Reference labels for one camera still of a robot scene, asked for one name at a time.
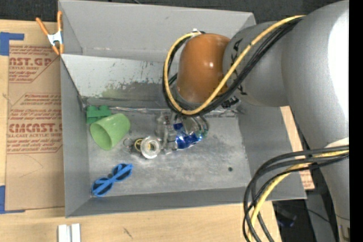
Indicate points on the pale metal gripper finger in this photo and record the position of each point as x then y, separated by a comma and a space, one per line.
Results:
168, 144
163, 124

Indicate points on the clear glass jar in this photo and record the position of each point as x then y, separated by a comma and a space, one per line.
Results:
150, 147

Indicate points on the grey metal bin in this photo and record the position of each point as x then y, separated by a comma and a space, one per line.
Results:
181, 173

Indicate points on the light green cup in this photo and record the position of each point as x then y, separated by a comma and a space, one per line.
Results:
112, 130

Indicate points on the blue sunglasses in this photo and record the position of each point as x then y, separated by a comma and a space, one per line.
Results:
112, 180

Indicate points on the dark green toy block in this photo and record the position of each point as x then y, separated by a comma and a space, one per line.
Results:
96, 113

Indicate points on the brown cardboard board red print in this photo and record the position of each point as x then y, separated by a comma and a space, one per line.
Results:
34, 122

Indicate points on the black cylinder on white bracket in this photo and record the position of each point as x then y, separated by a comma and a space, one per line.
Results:
230, 103

